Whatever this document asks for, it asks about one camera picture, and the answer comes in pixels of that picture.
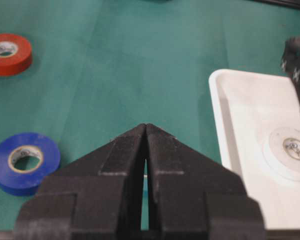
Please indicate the white tape roll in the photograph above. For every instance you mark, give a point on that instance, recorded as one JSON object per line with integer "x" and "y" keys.
{"x": 281, "y": 150}

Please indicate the blue tape roll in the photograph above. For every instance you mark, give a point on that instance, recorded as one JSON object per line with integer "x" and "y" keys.
{"x": 25, "y": 159}

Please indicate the red tape roll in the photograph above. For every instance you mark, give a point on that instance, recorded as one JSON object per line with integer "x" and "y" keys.
{"x": 15, "y": 54}

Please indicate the white plastic tray case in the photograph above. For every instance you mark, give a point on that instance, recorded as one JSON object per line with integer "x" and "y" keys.
{"x": 247, "y": 106}

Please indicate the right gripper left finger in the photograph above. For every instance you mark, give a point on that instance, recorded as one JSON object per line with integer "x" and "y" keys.
{"x": 96, "y": 197}

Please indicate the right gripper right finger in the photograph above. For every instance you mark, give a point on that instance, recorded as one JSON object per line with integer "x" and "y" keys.
{"x": 191, "y": 197}

